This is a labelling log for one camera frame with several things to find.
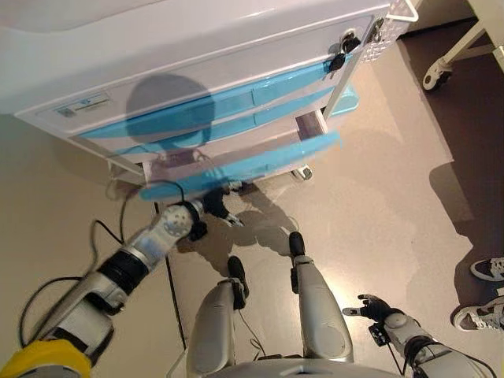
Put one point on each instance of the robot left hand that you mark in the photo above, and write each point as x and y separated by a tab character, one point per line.
214	202

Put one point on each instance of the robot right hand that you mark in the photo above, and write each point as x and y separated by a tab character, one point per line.
378	309

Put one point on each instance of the deep blue white drawer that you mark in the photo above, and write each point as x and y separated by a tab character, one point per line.
275	153

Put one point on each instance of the yellow shoulder cover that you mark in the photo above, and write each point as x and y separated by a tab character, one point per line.
43	360

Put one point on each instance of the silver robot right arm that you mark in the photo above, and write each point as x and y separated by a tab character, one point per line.
405	327

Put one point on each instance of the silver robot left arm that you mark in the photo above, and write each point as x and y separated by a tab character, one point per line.
149	244

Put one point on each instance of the shallow blue white drawer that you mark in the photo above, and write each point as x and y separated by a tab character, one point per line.
236	104
244	123

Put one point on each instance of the silver robot right leg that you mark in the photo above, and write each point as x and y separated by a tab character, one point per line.
319	307

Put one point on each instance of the silver robot leg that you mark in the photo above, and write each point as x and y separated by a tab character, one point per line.
319	307
214	323

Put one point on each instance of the white cart caster wheel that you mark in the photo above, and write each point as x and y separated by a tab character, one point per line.
302	173

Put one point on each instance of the grey robot torso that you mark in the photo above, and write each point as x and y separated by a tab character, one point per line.
303	370

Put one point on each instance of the translucent white side bin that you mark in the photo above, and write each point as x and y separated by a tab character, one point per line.
122	173

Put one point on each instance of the grey white sneaker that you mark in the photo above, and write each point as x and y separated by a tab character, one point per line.
488	269
480	315

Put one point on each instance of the silver robot left leg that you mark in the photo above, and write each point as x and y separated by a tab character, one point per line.
214	323

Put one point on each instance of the white medical cart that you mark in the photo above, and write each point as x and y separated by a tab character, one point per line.
197	43

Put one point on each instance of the white bin blue lid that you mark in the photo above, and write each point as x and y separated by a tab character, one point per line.
342	102

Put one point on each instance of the black cart keys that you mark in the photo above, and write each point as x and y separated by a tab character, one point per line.
346	47

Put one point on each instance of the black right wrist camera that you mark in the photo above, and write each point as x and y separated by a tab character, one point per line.
378	334

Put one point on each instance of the cream hospital bed frame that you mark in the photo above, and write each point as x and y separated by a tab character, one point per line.
468	43

